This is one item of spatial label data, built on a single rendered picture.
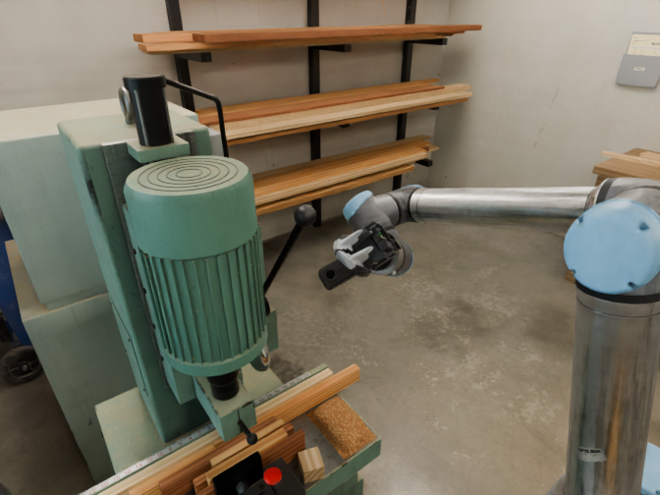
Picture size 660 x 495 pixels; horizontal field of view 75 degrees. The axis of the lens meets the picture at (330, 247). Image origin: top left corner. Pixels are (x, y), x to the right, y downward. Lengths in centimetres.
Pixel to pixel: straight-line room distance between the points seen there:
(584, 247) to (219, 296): 52
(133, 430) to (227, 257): 72
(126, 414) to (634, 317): 112
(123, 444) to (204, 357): 56
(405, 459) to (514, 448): 50
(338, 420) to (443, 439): 124
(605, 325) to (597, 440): 21
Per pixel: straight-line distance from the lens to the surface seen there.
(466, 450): 218
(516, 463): 221
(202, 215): 57
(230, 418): 86
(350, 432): 98
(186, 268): 61
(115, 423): 127
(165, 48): 248
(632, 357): 76
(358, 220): 103
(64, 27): 286
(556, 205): 87
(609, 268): 68
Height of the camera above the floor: 171
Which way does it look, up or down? 29 degrees down
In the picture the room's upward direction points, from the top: straight up
